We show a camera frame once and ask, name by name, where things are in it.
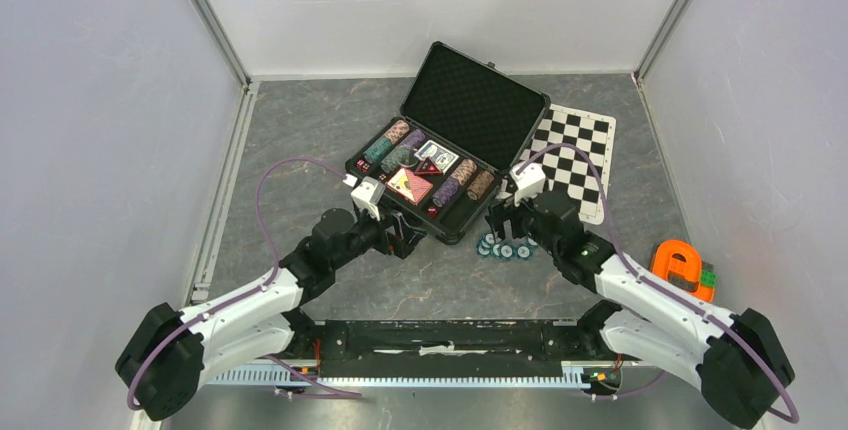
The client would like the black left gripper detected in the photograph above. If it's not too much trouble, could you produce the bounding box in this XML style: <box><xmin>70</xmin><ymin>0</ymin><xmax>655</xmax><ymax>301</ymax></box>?
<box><xmin>331</xmin><ymin>202</ymin><xmax>425</xmax><ymax>270</ymax></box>

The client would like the green yellow blue chip stack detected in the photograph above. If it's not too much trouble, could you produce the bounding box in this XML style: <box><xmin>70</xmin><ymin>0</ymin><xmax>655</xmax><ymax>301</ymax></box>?
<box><xmin>380</xmin><ymin>146</ymin><xmax>411</xmax><ymax>173</ymax></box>

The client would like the brown poker chip stack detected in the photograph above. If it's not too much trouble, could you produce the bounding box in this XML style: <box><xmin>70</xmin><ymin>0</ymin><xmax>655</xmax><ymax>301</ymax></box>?
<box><xmin>466</xmin><ymin>170</ymin><xmax>494</xmax><ymax>201</ymax></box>

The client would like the teal poker chip stack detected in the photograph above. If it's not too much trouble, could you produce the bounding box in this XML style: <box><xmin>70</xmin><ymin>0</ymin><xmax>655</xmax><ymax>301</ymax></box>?
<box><xmin>363</xmin><ymin>136</ymin><xmax>394</xmax><ymax>164</ymax></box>

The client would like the orange blue poker chip stack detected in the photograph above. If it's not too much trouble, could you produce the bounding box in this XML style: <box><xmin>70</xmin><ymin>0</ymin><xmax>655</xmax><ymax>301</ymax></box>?
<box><xmin>449</xmin><ymin>159</ymin><xmax>477</xmax><ymax>186</ymax></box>

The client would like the purple poker chip stack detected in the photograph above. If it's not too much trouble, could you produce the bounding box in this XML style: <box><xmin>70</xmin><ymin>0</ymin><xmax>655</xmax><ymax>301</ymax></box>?
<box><xmin>398</xmin><ymin>129</ymin><xmax>427</xmax><ymax>152</ymax></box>

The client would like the pink poker chip stack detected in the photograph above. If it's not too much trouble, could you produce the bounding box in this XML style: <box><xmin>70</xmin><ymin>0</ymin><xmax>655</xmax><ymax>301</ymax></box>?
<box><xmin>383</xmin><ymin>120</ymin><xmax>410</xmax><ymax>145</ymax></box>

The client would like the black poker case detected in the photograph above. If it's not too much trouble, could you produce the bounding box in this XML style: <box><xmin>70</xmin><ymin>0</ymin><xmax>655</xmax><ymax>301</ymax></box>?
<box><xmin>382</xmin><ymin>42</ymin><xmax>550</xmax><ymax>245</ymax></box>

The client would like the black red all-in triangle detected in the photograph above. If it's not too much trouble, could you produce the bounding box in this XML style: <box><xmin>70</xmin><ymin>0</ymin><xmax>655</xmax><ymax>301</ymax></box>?
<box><xmin>414</xmin><ymin>157</ymin><xmax>443</xmax><ymax>177</ymax></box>

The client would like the clear dealer button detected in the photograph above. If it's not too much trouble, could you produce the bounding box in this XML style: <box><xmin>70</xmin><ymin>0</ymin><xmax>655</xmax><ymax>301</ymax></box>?
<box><xmin>397</xmin><ymin>151</ymin><xmax>420</xmax><ymax>169</ymax></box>

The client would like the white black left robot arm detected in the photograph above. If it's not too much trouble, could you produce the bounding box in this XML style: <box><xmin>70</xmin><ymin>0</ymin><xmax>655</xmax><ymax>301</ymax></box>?
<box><xmin>115</xmin><ymin>208</ymin><xmax>426</xmax><ymax>421</ymax></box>

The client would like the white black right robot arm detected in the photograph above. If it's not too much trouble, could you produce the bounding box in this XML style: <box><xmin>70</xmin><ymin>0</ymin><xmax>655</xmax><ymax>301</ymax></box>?
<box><xmin>486</xmin><ymin>192</ymin><xmax>800</xmax><ymax>429</ymax></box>

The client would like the green 50 chip lower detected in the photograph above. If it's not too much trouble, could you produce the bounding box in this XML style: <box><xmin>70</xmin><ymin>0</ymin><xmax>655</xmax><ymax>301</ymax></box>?
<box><xmin>515</xmin><ymin>245</ymin><xmax>533</xmax><ymax>260</ymax></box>

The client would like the red playing card deck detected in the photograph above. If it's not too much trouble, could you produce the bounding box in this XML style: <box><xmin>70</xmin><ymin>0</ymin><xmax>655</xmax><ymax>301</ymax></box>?
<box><xmin>387</xmin><ymin>167</ymin><xmax>433</xmax><ymax>205</ymax></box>

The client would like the black white chessboard mat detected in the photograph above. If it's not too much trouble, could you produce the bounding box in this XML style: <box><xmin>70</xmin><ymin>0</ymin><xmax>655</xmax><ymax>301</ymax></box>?
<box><xmin>518</xmin><ymin>105</ymin><xmax>616</xmax><ymax>225</ymax></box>

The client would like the blue playing card deck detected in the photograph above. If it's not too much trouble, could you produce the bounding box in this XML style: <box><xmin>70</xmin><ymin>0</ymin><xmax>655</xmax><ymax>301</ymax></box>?
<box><xmin>415</xmin><ymin>140</ymin><xmax>459</xmax><ymax>173</ymax></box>

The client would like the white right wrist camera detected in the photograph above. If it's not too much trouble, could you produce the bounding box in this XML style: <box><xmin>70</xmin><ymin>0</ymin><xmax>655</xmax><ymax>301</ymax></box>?
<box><xmin>508</xmin><ymin>162</ymin><xmax>547</xmax><ymax>207</ymax></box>

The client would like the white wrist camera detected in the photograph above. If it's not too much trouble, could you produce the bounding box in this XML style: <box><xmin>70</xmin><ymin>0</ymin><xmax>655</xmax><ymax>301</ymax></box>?
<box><xmin>344</xmin><ymin>173</ymin><xmax>386</xmax><ymax>221</ymax></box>
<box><xmin>508</xmin><ymin>162</ymin><xmax>547</xmax><ymax>207</ymax></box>

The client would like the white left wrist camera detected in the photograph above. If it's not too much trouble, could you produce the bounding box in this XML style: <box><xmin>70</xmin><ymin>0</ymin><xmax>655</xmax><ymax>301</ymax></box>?
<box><xmin>344</xmin><ymin>173</ymin><xmax>386</xmax><ymax>221</ymax></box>

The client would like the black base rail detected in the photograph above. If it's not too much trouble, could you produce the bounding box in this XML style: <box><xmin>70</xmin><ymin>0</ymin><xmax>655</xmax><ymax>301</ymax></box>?
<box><xmin>274</xmin><ymin>319</ymin><xmax>633</xmax><ymax>379</ymax></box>

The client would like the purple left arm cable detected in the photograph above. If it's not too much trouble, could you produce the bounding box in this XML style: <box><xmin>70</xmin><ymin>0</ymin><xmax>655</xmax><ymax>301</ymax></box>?
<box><xmin>127</xmin><ymin>157</ymin><xmax>363</xmax><ymax>412</ymax></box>

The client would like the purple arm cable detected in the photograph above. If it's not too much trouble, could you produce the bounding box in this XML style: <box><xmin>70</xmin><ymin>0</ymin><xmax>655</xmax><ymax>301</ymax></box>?
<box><xmin>127</xmin><ymin>157</ymin><xmax>363</xmax><ymax>412</ymax></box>
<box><xmin>513</xmin><ymin>143</ymin><xmax>800</xmax><ymax>425</ymax></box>

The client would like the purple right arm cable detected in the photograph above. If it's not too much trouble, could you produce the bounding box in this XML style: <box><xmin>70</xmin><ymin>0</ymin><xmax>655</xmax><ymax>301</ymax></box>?
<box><xmin>513</xmin><ymin>143</ymin><xmax>800</xmax><ymax>425</ymax></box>

